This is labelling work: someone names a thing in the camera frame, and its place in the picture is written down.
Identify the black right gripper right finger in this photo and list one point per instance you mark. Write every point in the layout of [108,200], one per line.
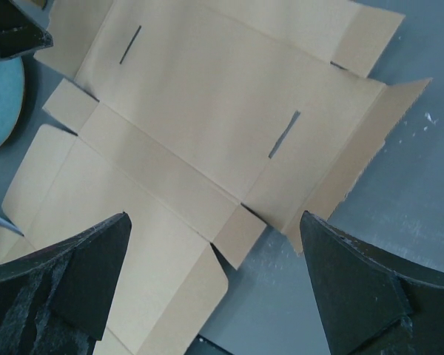
[371,301]

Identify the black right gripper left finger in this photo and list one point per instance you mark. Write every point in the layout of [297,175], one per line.
[57,300]

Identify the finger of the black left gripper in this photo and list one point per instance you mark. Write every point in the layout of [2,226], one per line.
[20,34]

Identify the brown cardboard box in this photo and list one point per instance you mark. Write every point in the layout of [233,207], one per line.
[205,122]

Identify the blue round plate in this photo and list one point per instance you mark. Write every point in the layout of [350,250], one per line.
[12,89]

